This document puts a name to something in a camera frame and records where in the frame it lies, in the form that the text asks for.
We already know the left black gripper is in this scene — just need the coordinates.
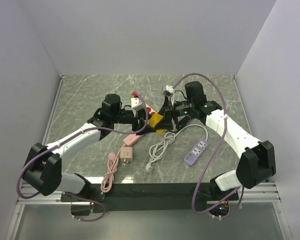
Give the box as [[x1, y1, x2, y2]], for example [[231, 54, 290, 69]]
[[112, 108, 156, 135]]

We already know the black power cable with plug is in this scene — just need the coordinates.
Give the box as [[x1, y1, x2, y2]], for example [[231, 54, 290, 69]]
[[174, 116, 191, 131]]

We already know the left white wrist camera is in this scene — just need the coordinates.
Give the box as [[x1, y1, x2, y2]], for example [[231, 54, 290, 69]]
[[130, 91, 144, 112]]

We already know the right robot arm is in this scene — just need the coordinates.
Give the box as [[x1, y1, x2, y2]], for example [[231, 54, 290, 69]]
[[154, 81, 276, 200]]

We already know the pink coiled cable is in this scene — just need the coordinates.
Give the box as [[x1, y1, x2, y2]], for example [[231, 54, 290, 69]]
[[100, 143, 127, 194]]

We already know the purple power strip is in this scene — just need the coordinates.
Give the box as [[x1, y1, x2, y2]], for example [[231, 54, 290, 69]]
[[184, 139, 209, 167]]

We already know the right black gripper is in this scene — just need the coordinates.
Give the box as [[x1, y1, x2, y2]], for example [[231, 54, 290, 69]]
[[154, 95, 195, 131]]

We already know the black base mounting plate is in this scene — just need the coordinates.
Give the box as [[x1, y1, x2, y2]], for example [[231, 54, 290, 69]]
[[60, 182, 234, 216]]

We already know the white coiled power cable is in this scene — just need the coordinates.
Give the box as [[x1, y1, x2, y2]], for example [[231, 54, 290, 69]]
[[145, 124, 209, 174]]

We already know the beige red power strip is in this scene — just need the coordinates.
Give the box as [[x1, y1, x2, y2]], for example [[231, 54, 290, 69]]
[[145, 103, 156, 116]]

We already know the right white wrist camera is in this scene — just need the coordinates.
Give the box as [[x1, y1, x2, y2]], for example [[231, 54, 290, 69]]
[[161, 84, 175, 97]]

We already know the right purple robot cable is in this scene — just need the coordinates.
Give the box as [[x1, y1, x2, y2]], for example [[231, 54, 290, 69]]
[[173, 72, 245, 220]]

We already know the yellow cube socket adapter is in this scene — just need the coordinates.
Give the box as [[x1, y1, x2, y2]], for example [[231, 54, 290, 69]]
[[148, 112, 165, 135]]

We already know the pink cube adapter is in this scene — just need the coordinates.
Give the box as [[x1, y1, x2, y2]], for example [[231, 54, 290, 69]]
[[119, 146, 133, 164]]

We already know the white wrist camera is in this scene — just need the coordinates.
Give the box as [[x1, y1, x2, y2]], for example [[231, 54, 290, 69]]
[[161, 84, 175, 97], [130, 91, 144, 112]]

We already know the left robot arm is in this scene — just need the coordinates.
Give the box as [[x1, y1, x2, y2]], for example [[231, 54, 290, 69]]
[[16, 93, 151, 201]]

